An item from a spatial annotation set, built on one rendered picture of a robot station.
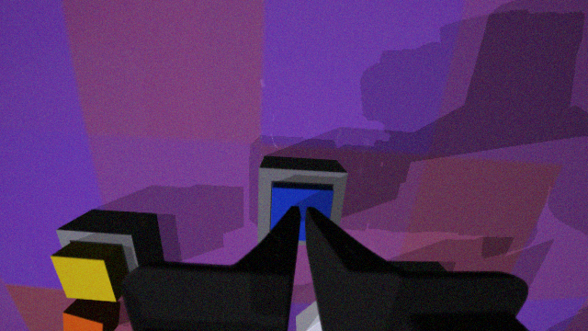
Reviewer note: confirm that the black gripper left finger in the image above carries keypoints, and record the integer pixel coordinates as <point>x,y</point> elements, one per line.
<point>253,294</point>

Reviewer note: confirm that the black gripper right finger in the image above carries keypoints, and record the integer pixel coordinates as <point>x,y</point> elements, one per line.
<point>357,290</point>

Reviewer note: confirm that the blue button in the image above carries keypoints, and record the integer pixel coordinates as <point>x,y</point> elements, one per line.
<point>305,182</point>

